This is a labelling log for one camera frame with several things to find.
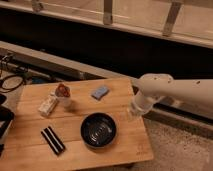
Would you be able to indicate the black white striped block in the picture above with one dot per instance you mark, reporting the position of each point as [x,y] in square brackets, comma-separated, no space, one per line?
[53,141]

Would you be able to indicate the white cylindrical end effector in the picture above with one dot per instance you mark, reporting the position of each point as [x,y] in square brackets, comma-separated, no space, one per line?
[132,116]

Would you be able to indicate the blue sponge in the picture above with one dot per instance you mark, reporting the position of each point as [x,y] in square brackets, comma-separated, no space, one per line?
[100,92]

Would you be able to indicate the white cardboard box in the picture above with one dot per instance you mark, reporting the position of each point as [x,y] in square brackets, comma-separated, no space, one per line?
[48,105]

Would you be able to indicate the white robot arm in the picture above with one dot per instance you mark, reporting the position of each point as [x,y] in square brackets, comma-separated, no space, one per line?
[152,88]

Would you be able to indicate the black ceramic bowl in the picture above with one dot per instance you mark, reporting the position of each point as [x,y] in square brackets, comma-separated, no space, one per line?
[98,130]

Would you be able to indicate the black device at left edge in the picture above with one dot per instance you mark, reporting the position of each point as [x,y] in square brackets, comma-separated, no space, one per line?
[6,116]

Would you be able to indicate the white cup with red object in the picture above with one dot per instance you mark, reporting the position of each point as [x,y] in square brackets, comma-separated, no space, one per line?
[63,94]

